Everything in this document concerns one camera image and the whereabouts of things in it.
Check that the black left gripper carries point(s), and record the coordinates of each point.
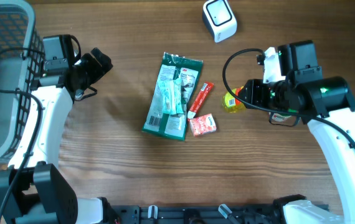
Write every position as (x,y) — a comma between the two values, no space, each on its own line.
(99,71)

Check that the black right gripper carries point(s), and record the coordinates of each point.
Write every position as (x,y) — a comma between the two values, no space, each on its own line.
(250,95)

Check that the green lid jar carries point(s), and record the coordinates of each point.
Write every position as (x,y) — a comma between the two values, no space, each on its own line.
(278,117)

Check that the yellow Vim liquid bottle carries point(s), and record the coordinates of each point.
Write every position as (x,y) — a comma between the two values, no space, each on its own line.
(231,104)

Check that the red toothpaste tube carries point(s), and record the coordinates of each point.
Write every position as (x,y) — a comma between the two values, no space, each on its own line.
(199,101)

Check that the green 3M gloves packet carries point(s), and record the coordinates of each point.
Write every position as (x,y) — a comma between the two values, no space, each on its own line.
(173,67)

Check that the red tissue pack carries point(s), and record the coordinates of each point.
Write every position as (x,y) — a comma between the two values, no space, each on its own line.
(203,125)

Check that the light green wipes pack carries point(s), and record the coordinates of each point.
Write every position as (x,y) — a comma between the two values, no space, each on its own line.
(172,94)

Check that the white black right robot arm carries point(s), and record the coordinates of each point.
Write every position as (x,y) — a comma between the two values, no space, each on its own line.
(327,107)

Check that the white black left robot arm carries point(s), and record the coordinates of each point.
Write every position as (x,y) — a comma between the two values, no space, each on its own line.
(32,190)

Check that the white barcode scanner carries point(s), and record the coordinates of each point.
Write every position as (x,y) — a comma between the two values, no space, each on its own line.
(219,19)

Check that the grey plastic shopping basket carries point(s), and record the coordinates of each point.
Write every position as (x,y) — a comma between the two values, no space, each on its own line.
(21,55)

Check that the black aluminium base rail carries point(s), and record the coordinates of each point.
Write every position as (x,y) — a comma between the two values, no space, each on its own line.
(250,213)

